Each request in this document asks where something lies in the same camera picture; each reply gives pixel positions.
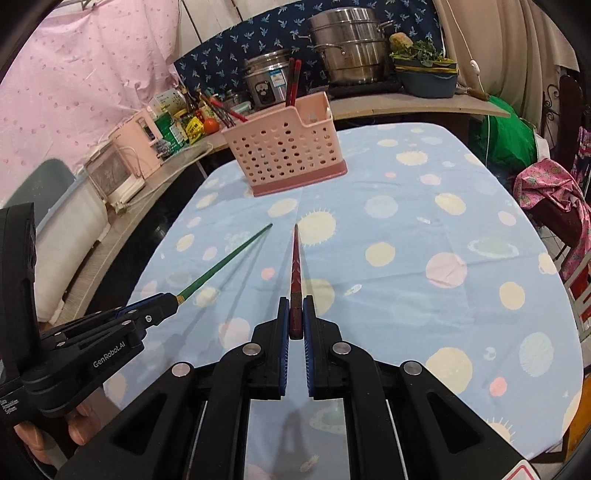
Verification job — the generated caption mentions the green leafy vegetables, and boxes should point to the green leafy vegetables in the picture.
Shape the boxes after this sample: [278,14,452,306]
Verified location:
[389,32,455,68]

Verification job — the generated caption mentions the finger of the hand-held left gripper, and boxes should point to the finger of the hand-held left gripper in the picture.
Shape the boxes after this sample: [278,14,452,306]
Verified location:
[40,292,164,346]
[21,295,179,418]

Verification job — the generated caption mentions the white toaster oven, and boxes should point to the white toaster oven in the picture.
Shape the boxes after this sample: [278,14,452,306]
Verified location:
[85,141,146,208]

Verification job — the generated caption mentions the pink floral cloth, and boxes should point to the pink floral cloth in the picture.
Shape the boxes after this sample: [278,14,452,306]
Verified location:
[513,127,591,278]

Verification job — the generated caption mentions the black induction cooktop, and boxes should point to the black induction cooktop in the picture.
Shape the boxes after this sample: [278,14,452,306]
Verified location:
[325,76,404,99]

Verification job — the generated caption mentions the person's left hand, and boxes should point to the person's left hand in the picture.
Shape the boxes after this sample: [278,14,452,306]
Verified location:
[13,401,105,464]

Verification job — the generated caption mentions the red plastic stool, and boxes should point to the red plastic stool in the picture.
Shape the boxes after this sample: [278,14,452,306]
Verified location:
[566,249,591,342]

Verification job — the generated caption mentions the beige curtain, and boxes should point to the beige curtain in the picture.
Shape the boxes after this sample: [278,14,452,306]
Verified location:
[434,0,583,107]

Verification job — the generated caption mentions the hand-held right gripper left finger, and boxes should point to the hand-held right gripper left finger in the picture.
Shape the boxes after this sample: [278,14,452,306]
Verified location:
[55,295,291,480]

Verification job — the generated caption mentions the navy printed cloth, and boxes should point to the navy printed cloth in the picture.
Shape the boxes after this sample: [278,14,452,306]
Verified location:
[173,0,444,102]

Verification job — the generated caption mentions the steel rice cooker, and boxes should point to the steel rice cooker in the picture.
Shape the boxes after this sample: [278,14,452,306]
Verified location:
[242,50,296,112]

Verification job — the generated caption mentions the dark metal chair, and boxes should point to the dark metal chair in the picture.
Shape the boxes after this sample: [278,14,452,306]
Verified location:
[542,74,591,162]

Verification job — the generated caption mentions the white storage box grey lid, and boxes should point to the white storage box grey lid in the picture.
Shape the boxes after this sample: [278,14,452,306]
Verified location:
[0,158,112,324]

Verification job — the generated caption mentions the pink perforated utensil basket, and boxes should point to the pink perforated utensil basket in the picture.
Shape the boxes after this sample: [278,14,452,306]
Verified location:
[221,91,348,198]

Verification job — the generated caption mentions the large steel steamer pot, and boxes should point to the large steel steamer pot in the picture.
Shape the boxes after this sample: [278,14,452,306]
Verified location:
[307,7,395,86]

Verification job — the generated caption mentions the pink kitchen appliance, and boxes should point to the pink kitchen appliance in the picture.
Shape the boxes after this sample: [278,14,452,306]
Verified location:
[111,108,162,181]

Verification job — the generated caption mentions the blue dotted tablecloth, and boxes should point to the blue dotted tablecloth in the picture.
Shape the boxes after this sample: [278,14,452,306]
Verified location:
[104,122,583,480]

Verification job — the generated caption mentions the green plastic bag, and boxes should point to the green plastic bag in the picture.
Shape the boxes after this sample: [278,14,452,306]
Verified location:
[475,95,539,176]

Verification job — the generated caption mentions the pink dotted curtain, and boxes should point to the pink dotted curtain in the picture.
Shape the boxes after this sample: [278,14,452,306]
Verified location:
[0,0,185,204]

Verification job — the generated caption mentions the cluster of condiment bottles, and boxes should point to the cluster of condiment bottles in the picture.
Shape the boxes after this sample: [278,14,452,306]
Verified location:
[148,88,252,153]

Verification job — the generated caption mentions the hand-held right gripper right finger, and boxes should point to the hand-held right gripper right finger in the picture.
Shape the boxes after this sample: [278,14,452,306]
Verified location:
[302,295,532,480]

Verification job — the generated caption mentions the white cable with switch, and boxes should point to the white cable with switch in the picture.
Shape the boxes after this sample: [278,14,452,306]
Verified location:
[445,0,492,171]

